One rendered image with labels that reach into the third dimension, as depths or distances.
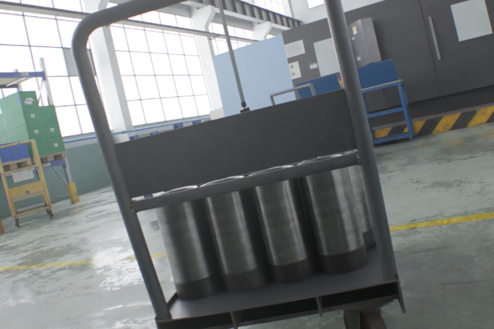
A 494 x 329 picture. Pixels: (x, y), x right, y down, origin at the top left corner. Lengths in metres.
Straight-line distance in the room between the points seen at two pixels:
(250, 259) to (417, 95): 6.24
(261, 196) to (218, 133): 0.23
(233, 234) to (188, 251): 0.13
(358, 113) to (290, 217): 0.33
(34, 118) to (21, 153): 0.78
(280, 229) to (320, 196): 0.13
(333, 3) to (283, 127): 0.26
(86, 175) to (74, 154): 0.65
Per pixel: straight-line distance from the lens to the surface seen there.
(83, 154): 12.73
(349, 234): 1.15
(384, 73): 6.17
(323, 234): 1.15
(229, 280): 1.20
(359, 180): 1.28
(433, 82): 7.24
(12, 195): 7.66
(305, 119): 0.96
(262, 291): 1.17
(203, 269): 1.22
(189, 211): 1.19
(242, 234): 1.17
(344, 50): 0.93
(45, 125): 9.55
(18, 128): 9.43
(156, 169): 1.03
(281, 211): 1.13
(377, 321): 1.22
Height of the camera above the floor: 0.65
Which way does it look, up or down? 3 degrees down
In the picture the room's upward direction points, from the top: 13 degrees counter-clockwise
